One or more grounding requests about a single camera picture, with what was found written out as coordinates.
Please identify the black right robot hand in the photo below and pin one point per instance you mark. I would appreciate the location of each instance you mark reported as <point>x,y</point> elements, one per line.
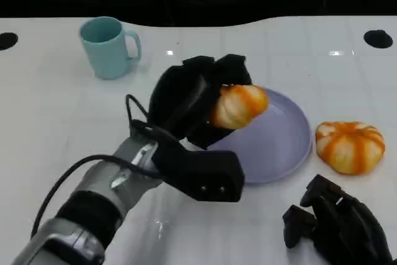
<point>344,227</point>

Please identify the orange white toy bread roll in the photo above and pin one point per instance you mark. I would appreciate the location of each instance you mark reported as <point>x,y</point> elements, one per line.
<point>239,106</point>
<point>350,147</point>

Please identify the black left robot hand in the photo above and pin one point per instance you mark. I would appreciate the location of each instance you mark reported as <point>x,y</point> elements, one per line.
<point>186,100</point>

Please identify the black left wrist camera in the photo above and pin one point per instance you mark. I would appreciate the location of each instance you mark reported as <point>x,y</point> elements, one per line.
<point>201,172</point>

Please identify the lilac plate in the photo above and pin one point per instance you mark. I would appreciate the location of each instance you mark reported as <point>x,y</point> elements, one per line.
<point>273,141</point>

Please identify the pale green mug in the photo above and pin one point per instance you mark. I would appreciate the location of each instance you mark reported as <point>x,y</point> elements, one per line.
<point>107,47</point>

